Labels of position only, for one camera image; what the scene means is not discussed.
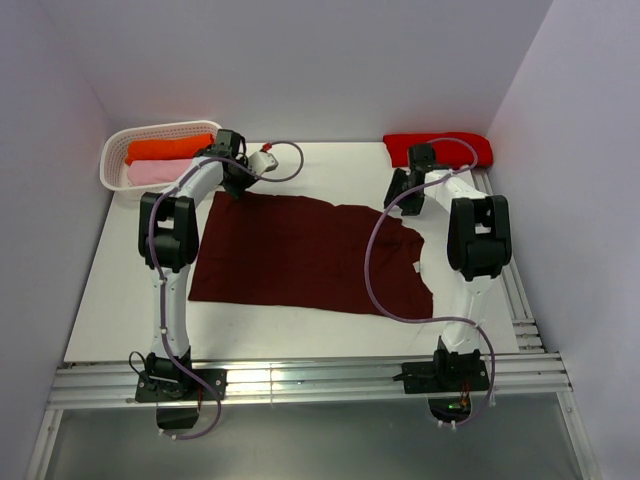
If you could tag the pink rolled t-shirt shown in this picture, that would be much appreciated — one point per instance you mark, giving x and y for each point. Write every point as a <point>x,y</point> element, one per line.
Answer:
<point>154,172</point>

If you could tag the dark red t-shirt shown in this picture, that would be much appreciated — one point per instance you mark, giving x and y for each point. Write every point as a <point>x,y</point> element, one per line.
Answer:
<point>297,251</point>

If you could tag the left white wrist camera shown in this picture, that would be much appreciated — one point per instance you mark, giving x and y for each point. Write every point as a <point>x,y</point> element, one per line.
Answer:
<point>262,162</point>

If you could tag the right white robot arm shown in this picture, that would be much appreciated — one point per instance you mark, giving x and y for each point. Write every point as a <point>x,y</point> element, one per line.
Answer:
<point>478,247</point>

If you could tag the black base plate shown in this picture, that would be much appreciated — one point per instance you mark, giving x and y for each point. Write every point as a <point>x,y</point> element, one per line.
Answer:
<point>443,376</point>
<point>212,386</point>

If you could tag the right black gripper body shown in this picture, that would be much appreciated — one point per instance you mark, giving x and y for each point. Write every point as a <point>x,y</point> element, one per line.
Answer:
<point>400,184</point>

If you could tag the aluminium front rail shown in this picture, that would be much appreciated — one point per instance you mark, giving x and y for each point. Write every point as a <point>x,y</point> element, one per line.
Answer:
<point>114,385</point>

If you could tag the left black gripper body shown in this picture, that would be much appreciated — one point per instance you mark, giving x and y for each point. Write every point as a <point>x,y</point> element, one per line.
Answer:
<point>235,185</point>

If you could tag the white plastic basket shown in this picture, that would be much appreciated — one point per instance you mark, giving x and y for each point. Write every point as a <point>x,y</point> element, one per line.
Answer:
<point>112,169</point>

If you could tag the orange rolled t-shirt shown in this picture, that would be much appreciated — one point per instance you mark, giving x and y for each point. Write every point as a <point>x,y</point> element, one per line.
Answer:
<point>167,149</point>

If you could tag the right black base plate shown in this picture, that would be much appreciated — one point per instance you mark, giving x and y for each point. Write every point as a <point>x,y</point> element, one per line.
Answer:
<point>443,376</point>

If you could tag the bright red folded t-shirt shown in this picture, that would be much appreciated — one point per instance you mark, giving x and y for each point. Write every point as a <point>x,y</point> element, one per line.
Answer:
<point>450,148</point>

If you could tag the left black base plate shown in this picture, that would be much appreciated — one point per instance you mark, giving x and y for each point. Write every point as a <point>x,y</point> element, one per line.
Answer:
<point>212,386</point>

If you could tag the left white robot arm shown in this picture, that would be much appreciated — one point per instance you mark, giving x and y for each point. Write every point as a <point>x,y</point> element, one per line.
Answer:
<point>168,241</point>

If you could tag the aluminium side rail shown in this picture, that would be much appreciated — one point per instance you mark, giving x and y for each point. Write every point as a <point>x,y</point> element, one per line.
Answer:
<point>510,322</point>

